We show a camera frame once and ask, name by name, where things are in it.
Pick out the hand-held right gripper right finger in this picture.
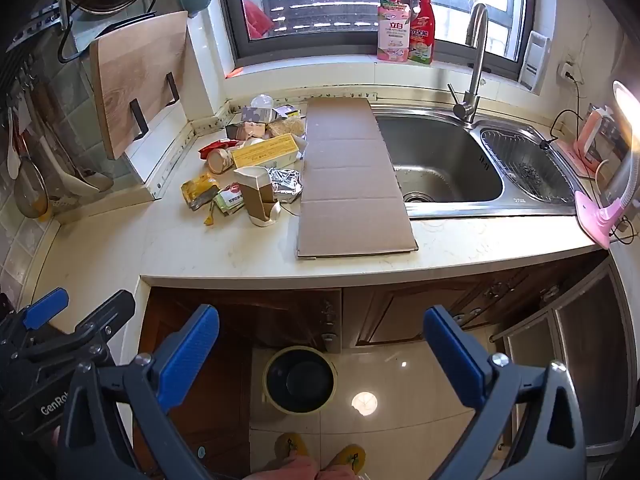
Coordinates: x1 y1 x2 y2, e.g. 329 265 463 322
422 305 586 480

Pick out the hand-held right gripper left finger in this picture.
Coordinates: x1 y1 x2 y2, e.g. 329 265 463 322
57 304 221 480

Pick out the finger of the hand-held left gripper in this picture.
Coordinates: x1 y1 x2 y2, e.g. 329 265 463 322
25 290 137 369
0 287 70 347

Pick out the round cream trash bin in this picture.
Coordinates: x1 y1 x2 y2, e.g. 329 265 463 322
263 347 337 415

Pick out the red green snack packet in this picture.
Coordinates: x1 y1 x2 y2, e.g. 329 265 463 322
212 185 247 216

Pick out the beige loofah sponge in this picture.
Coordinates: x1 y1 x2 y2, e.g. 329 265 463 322
270 119 307 139

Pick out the brown wooden cabinet door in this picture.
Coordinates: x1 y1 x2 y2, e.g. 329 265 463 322
465 250 608 322
149 287 343 352
135 305 253 480
355 270 501 348

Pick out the white slotted spoon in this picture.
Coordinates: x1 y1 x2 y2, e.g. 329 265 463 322
49 195 84 214

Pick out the yellow slipper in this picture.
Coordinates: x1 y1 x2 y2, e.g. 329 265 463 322
330 443 366 472
275 432 308 461

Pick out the aluminium glass cabinet door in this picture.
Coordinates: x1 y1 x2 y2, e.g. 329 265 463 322
502 260 640 457

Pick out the white rice paddle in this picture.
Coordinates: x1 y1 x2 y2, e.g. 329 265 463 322
6 107 24 181

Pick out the person's left leg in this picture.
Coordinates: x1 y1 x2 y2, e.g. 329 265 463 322
250 452 321 480

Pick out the person's leg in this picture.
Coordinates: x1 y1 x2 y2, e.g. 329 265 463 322
315 465 362 480
250 452 321 480

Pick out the yellow snack packet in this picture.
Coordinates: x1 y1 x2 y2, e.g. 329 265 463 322
181 171 222 211

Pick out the person's right leg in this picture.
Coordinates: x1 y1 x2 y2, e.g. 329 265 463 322
315 465 362 480

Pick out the white cup brown sleeve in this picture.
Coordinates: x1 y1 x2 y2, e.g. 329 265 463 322
234 166 282 227

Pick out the paper noodle cup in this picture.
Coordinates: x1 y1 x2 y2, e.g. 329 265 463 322
207 148 237 175

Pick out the crumpled silver foil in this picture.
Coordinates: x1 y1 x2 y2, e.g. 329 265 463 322
267 166 304 204

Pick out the stainless steel sink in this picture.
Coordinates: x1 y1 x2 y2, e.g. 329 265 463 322
372 102 592 218

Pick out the steel wool scrubber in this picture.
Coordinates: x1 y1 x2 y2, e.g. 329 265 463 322
515 162 544 184

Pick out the black board holder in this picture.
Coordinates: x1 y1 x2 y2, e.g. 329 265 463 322
129 72 180 142

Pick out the pink desk lamp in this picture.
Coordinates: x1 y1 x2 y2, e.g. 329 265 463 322
575 80 640 250

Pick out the red plastic wrapper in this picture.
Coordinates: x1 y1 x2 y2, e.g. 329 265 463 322
200 139 241 160

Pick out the brown cardboard sheet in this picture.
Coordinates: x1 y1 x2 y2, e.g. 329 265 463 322
296 97 419 259

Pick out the yellow flat box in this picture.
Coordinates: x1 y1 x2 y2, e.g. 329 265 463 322
231 137 301 169

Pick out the wooden cutting board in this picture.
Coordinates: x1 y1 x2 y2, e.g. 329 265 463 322
89 10 190 161

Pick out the grey patterned box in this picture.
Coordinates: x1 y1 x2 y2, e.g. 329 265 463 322
240 106 278 125

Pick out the pink small appliance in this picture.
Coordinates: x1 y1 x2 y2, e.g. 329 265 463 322
574 104 632 177

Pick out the steel kitchen faucet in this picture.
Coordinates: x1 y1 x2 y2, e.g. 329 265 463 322
447 3 489 123

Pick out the red spray bottle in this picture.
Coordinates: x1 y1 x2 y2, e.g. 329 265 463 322
407 0 436 65

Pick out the dark framed window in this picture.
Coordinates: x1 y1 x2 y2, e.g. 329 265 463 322
215 0 538 81

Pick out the pink soap pouch bottle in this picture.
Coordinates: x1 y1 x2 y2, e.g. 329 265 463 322
376 0 412 63

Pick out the red cloth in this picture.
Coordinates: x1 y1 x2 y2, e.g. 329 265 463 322
243 0 275 40

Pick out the wire drain basket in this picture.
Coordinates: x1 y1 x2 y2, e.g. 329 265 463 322
486 130 576 206

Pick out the black power cable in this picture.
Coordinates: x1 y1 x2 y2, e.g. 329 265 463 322
539 72 586 150

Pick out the black wire wall rack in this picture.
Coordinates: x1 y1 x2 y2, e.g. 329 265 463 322
57 0 177 64

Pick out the metal hook rail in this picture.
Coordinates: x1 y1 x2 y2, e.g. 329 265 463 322
6 2 69 55

